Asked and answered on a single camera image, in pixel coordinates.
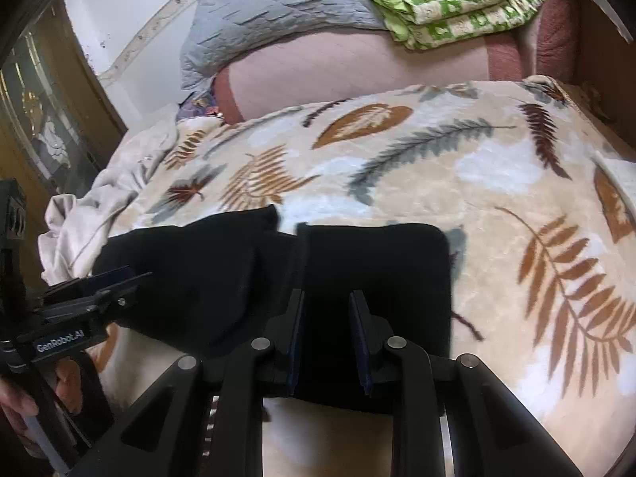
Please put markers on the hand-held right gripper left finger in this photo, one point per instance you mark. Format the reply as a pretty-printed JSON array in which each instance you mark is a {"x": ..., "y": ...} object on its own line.
[{"x": 238, "y": 387}]

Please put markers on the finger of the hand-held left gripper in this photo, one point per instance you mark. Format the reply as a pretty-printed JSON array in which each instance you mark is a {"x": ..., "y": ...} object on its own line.
[
  {"x": 89, "y": 283},
  {"x": 99, "y": 308}
]

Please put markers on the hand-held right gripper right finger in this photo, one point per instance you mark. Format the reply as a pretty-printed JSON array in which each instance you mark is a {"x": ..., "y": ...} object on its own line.
[{"x": 412, "y": 387}]

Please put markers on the black pants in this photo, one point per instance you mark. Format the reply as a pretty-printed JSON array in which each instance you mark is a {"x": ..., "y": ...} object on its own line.
[{"x": 208, "y": 283}]

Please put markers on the person's left hand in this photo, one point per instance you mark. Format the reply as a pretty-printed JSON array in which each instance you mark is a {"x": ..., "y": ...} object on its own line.
[{"x": 69, "y": 387}]

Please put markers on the beige crumpled cloth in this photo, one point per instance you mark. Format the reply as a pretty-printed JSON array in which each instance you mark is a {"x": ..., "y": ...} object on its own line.
[{"x": 89, "y": 218}]

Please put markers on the wooden glass-door cabinet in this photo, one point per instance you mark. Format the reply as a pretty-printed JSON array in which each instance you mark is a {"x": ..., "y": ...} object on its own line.
[{"x": 44, "y": 109}]

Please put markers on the colourful printed cloth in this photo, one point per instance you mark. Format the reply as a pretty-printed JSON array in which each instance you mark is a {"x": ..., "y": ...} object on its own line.
[{"x": 198, "y": 107}]

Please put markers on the leaf print plush blanket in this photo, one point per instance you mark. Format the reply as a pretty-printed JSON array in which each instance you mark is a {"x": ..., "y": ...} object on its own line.
[{"x": 447, "y": 169}]

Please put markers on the grey quilted blanket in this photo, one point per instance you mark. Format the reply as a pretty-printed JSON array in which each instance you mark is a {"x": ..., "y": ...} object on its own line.
[{"x": 268, "y": 20}]

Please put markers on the pink headboard cushion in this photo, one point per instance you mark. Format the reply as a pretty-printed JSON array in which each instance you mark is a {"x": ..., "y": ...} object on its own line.
[{"x": 348, "y": 69}]

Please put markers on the green patterned folded quilt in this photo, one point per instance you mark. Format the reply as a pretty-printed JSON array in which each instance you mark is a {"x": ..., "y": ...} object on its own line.
[{"x": 457, "y": 5}]

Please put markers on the brown wooden board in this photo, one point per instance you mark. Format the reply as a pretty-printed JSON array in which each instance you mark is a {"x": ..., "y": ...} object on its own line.
[{"x": 606, "y": 49}]

